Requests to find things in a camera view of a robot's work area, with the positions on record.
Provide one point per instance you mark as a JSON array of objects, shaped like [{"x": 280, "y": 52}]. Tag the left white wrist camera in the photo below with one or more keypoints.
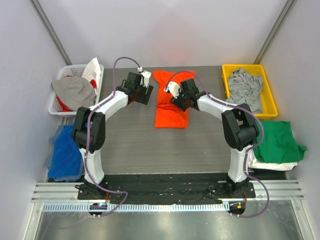
[{"x": 145, "y": 77}]

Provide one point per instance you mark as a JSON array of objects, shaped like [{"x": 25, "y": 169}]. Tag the white cloth in basket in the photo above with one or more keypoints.
[{"x": 93, "y": 71}]

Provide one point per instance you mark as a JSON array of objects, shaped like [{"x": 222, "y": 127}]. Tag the green folded t shirt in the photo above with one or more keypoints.
[{"x": 279, "y": 145}]

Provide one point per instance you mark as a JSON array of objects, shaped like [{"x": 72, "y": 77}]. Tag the red cloth in basket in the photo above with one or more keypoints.
[{"x": 63, "y": 106}]

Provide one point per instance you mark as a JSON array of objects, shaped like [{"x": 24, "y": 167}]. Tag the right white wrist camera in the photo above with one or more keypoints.
[{"x": 174, "y": 89}]

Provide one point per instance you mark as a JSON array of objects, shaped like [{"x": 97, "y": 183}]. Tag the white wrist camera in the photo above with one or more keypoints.
[
  {"x": 174, "y": 89},
  {"x": 145, "y": 77}
]

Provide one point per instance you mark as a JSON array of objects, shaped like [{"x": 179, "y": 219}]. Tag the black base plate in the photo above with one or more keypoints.
[{"x": 169, "y": 189}]

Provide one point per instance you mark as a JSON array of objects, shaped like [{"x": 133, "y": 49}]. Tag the right corner metal post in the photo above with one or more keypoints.
[{"x": 281, "y": 18}]

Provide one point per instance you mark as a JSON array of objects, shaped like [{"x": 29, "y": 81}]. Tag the corner metal post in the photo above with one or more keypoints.
[
  {"x": 281, "y": 18},
  {"x": 50, "y": 30}
]

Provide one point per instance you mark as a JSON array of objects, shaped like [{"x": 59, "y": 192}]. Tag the slotted cable duct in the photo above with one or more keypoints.
[{"x": 102, "y": 207}]

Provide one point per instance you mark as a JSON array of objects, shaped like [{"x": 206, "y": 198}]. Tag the aluminium rail frame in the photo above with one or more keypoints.
[{"x": 278, "y": 212}]

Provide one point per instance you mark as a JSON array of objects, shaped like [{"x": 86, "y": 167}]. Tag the beige grey shirt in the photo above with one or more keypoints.
[{"x": 74, "y": 92}]

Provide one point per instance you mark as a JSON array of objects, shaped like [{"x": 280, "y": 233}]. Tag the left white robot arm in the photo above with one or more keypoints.
[{"x": 89, "y": 129}]

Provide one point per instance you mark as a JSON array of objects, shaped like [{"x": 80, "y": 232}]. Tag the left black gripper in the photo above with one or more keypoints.
[{"x": 145, "y": 94}]

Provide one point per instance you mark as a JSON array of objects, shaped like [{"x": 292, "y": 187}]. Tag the orange t shirt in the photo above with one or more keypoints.
[{"x": 167, "y": 114}]

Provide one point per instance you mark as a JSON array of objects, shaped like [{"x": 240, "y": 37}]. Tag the left corner metal post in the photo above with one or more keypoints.
[{"x": 50, "y": 30}]

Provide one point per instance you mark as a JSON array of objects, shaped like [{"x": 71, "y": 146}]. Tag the grey shirt in yellow bin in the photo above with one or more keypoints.
[{"x": 245, "y": 88}]

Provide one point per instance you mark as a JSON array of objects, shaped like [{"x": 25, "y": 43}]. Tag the yellow plastic bin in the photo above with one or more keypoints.
[{"x": 269, "y": 109}]

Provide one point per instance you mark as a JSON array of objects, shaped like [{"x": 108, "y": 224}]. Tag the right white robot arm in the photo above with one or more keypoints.
[{"x": 239, "y": 127}]

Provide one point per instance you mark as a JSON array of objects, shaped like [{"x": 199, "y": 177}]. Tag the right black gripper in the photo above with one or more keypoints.
[{"x": 178, "y": 102}]

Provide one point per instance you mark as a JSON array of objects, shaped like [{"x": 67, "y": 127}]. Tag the blue white checkered cloth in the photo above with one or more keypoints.
[{"x": 51, "y": 160}]

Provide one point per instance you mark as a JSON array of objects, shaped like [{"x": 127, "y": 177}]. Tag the white plastic basket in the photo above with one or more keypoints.
[{"x": 72, "y": 70}]

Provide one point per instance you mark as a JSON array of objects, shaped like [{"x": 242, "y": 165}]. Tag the white folded t shirt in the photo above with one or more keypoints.
[{"x": 254, "y": 163}]

